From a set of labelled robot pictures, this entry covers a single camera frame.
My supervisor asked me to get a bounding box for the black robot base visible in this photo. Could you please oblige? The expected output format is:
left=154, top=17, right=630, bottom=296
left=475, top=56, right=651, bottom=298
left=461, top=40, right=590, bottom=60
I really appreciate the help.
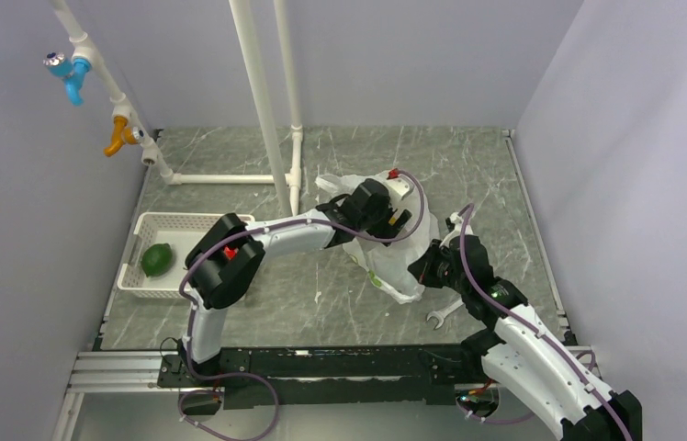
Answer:
left=157, top=344, right=487, bottom=410

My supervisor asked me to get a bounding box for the white PVC pipe frame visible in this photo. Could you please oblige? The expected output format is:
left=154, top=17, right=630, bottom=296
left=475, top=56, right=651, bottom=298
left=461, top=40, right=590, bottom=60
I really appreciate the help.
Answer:
left=51, top=1, right=304, bottom=215

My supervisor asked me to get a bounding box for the green fake fruit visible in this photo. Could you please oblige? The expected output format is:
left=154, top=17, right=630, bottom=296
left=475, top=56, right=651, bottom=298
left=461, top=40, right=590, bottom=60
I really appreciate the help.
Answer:
left=140, top=243, right=175, bottom=277

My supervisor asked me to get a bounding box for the white plastic basket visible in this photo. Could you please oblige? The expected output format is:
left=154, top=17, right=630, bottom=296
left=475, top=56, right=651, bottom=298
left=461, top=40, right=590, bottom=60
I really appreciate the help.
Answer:
left=116, top=211, right=256, bottom=300

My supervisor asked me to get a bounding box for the orange valve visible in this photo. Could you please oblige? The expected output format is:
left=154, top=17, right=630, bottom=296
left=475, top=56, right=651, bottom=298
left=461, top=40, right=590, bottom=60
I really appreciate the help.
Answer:
left=104, top=115, right=144, bottom=157

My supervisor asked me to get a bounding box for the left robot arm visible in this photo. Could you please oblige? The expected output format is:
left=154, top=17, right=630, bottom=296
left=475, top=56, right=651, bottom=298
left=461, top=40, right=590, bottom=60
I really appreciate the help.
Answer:
left=179, top=169, right=427, bottom=386

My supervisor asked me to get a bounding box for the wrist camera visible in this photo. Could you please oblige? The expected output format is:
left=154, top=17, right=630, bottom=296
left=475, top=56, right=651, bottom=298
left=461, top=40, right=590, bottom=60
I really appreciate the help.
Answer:
left=441, top=211, right=473, bottom=246
left=385, top=169, right=415, bottom=202

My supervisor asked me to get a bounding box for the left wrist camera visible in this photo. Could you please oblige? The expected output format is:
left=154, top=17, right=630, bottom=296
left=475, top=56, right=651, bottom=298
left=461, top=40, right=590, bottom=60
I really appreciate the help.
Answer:
left=385, top=169, right=415, bottom=202

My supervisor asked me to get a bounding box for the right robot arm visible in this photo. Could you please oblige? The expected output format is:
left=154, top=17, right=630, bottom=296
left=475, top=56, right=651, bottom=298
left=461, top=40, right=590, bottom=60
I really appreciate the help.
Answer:
left=408, top=234, right=643, bottom=440

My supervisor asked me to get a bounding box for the silver wrench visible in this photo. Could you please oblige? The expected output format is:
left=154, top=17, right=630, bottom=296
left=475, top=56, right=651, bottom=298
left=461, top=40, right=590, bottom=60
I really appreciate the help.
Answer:
left=425, top=299, right=463, bottom=330

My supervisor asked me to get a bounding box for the white plastic bag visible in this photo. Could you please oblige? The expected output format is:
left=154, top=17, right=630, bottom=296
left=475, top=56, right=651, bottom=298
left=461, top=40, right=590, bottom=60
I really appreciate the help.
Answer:
left=316, top=170, right=440, bottom=304

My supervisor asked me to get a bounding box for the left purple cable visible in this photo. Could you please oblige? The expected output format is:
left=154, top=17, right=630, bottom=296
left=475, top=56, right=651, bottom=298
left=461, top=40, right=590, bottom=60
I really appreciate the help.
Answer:
left=176, top=169, right=429, bottom=441

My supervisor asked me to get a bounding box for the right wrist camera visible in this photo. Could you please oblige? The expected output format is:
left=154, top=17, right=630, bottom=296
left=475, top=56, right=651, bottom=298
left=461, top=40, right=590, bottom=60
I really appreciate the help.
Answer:
left=441, top=211, right=473, bottom=246

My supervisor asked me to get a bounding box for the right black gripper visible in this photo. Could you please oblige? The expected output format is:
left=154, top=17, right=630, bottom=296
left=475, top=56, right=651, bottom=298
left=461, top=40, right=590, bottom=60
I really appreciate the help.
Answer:
left=408, top=239, right=469, bottom=294

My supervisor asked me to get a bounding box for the blue valve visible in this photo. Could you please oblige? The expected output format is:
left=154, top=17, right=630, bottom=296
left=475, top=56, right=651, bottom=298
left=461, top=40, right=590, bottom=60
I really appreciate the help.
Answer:
left=43, top=51, right=92, bottom=106

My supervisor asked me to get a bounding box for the red fake fruit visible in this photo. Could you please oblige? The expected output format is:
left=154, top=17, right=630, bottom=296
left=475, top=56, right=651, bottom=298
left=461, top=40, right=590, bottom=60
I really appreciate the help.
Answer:
left=222, top=245, right=238, bottom=260

